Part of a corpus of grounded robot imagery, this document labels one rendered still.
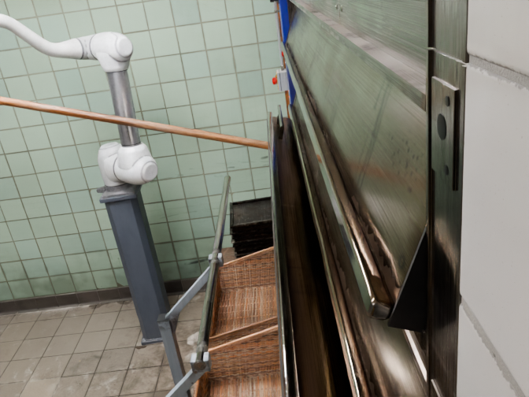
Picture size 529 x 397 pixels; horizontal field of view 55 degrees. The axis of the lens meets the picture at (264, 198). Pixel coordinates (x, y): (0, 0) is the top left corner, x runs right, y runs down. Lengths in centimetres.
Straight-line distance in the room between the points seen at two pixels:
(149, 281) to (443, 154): 281
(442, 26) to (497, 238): 13
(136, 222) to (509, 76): 272
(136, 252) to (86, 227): 71
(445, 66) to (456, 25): 3
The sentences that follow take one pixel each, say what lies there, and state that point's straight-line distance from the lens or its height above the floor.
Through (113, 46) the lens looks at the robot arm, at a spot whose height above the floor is 178.
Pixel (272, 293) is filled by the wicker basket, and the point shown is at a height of 59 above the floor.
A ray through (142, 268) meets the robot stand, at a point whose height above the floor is 53.
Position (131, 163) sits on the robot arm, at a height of 122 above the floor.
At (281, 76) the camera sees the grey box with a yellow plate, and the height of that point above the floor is 149.
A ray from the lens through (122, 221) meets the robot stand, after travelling 291.
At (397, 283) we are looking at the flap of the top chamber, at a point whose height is 174.
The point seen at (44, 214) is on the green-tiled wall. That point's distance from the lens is 367.
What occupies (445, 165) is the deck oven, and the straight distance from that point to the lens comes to 34.
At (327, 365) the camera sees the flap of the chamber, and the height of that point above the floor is 141.
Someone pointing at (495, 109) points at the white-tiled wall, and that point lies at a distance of 26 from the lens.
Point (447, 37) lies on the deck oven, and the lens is 33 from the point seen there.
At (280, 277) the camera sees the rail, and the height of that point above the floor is 144.
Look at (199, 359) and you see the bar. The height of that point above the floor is 117.
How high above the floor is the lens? 199
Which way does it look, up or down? 24 degrees down
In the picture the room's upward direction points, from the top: 8 degrees counter-clockwise
